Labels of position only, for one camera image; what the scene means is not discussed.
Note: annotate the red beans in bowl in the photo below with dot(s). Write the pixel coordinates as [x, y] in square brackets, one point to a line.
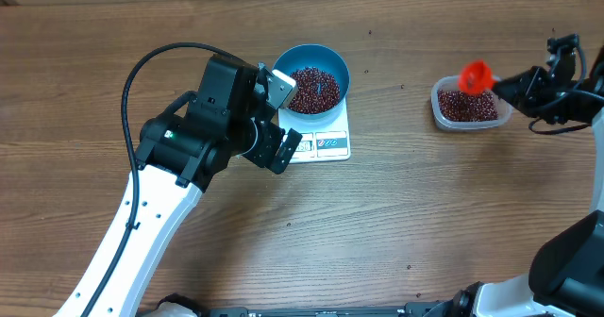
[318, 91]

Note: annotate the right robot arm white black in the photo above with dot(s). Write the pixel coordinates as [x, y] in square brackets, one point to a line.
[566, 275]

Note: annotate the clear plastic container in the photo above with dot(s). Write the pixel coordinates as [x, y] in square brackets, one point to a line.
[450, 83]

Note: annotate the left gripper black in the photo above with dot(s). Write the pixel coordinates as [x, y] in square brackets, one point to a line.
[275, 139]

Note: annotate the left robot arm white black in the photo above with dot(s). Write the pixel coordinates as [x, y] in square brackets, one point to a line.
[180, 151]

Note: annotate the red beans in container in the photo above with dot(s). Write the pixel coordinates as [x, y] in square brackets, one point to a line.
[457, 106]

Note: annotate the blue bowl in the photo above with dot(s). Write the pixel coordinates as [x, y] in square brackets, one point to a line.
[319, 56]

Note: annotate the white kitchen scale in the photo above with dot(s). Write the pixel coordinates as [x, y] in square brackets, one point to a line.
[325, 136]

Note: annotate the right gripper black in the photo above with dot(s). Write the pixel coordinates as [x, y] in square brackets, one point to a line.
[525, 93]

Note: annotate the red scoop blue handle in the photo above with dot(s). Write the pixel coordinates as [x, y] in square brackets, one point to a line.
[476, 78]

